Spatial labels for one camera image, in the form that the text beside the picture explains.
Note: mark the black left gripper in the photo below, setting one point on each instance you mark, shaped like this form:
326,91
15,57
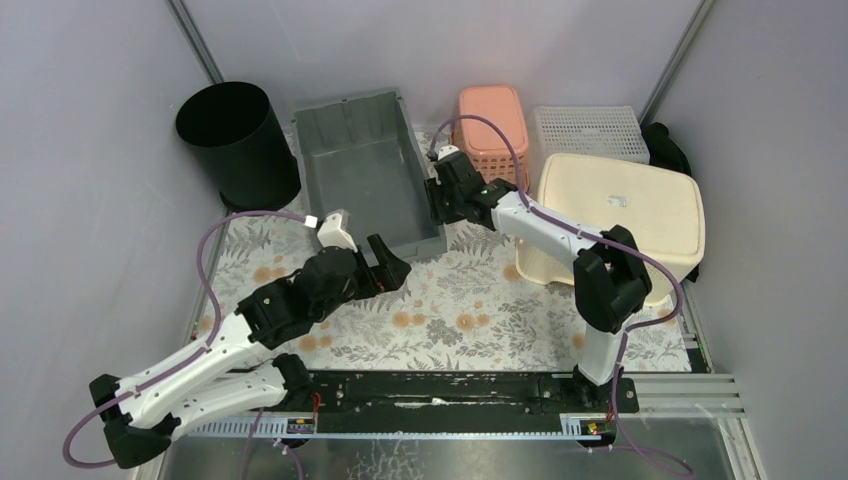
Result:
370,269

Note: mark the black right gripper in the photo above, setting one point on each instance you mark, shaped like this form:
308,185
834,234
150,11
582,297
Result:
433,190

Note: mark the pink perforated plastic basket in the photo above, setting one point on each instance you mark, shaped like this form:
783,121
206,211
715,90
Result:
493,132

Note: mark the grey plastic storage bin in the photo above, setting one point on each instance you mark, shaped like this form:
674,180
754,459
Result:
360,154

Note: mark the white perforated plastic basket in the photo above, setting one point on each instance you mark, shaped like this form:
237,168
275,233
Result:
608,131

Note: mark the cream plastic laundry basket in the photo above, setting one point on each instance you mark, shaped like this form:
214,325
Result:
600,192

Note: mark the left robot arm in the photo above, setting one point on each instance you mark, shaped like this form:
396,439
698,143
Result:
143,414

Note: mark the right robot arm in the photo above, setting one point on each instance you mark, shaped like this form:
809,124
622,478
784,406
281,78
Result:
610,279

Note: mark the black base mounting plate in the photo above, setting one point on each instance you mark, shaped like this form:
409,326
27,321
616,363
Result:
457,402

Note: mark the black cylindrical bin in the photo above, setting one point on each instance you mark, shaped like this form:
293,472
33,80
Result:
233,132

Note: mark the black crumpled cloth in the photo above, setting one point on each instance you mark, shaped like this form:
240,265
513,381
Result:
666,152

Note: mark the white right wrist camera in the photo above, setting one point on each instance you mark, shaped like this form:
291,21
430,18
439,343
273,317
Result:
449,154

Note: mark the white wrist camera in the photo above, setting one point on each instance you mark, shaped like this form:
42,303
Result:
449,154
333,231

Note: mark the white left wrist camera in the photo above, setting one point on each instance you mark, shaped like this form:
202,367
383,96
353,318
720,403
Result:
333,231

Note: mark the aluminium frame rail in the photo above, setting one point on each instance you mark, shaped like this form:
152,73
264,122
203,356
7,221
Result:
663,396

